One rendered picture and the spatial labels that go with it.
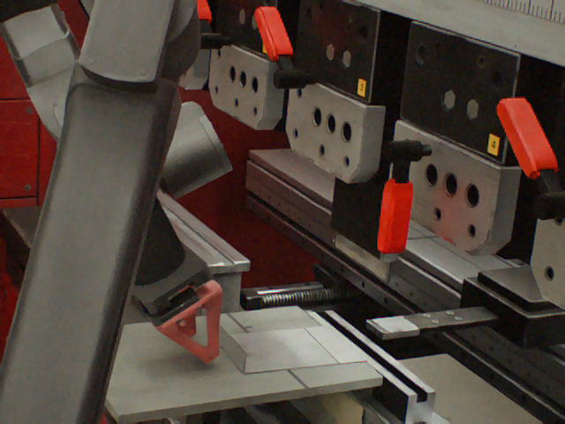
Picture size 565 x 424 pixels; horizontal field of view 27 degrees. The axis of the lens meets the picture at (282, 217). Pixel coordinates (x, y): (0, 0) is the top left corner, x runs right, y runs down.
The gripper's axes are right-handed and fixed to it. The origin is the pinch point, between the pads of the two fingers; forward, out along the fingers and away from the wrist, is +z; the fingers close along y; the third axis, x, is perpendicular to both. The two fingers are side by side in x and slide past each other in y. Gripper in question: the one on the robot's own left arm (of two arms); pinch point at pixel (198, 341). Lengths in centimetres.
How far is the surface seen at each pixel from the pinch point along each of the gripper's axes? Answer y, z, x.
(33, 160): 86, 9, -4
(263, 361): -2.1, 4.7, -4.3
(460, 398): 153, 161, -82
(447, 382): 163, 162, -84
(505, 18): -21.8, -22.6, -28.5
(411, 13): -9.2, -21.3, -27.7
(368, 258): -0.5, 2.5, -18.7
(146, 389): -4.2, -1.3, 6.8
